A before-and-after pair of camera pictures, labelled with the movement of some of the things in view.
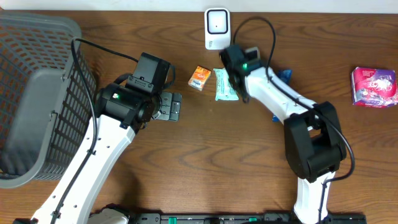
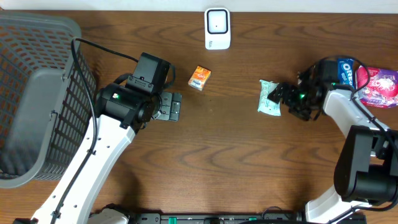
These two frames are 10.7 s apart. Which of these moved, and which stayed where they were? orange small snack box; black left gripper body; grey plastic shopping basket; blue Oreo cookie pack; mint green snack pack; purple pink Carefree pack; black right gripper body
Moved: mint green snack pack; black right gripper body; blue Oreo cookie pack
Stayed: grey plastic shopping basket; orange small snack box; black left gripper body; purple pink Carefree pack
